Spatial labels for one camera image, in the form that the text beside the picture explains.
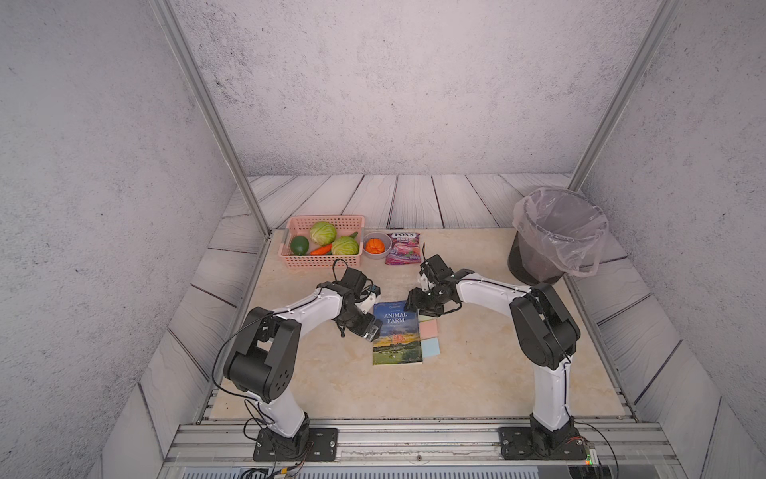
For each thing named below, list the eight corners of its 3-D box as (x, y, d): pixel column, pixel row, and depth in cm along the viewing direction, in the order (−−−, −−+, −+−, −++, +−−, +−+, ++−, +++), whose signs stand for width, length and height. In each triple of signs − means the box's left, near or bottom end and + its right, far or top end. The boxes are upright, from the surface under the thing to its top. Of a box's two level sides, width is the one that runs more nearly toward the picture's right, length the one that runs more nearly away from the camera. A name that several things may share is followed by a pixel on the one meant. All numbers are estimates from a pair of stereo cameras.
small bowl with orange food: (363, 260, 112) (362, 250, 108) (364, 242, 118) (363, 232, 114) (391, 260, 112) (391, 250, 108) (391, 241, 118) (391, 231, 114)
